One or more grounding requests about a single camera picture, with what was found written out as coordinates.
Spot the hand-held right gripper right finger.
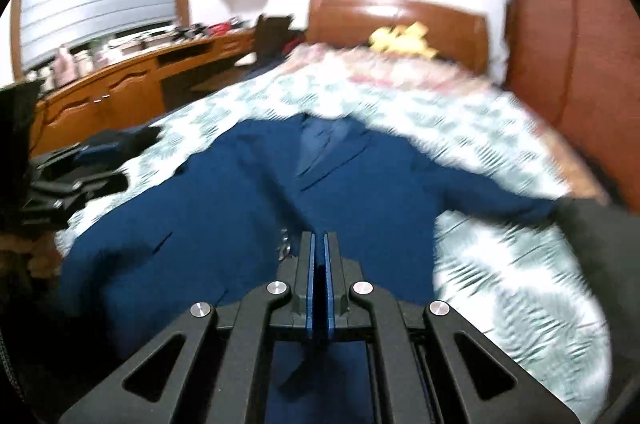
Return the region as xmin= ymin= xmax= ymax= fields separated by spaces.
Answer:
xmin=323 ymin=231 xmax=583 ymax=424

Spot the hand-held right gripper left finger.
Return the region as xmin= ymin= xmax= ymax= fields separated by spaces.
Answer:
xmin=59 ymin=231 xmax=317 ymax=424

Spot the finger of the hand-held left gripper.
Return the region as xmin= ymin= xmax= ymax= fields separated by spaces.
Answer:
xmin=32 ymin=126 xmax=162 ymax=172
xmin=20 ymin=171 xmax=129 ymax=226

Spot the navy blue coat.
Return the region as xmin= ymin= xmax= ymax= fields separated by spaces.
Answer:
xmin=57 ymin=111 xmax=568 ymax=424

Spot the wooden desk cabinet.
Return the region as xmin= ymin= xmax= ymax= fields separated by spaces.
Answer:
xmin=30 ymin=29 xmax=258 ymax=155

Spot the black object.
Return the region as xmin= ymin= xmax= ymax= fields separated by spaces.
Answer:
xmin=170 ymin=24 xmax=207 ymax=43

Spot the leaf print bedsheet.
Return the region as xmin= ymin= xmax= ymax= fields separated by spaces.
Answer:
xmin=55 ymin=69 xmax=616 ymax=420

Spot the dark chair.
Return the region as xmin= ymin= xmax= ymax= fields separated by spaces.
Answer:
xmin=255 ymin=14 xmax=296 ymax=60

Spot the floral blanket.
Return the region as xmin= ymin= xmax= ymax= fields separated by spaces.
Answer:
xmin=280 ymin=44 xmax=501 ymax=97

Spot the yellow plush toy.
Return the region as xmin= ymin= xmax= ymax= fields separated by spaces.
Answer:
xmin=369 ymin=23 xmax=441 ymax=57

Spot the wooden headboard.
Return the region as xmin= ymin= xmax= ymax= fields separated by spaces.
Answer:
xmin=306 ymin=0 xmax=491 ymax=75

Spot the dark grey cloth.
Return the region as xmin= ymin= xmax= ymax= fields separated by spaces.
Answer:
xmin=555 ymin=196 xmax=640 ymax=310

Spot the wooden wardrobe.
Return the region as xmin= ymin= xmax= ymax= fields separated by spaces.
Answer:
xmin=502 ymin=0 xmax=640 ymax=185

